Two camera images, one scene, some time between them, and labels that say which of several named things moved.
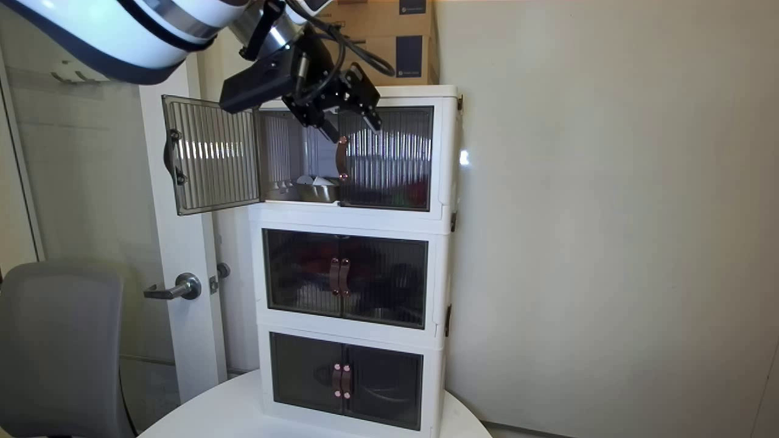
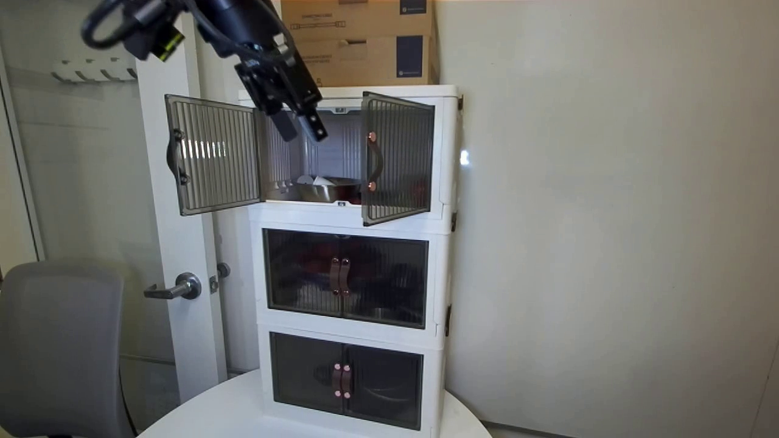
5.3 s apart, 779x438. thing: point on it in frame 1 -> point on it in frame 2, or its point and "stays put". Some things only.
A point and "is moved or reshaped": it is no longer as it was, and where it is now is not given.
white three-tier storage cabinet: [353, 275] stays put
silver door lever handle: [188, 289] stays put
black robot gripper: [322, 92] -> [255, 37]
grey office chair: [61, 351] stays put
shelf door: [402, 173] is moved or reshaped
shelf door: [217, 154] stays put
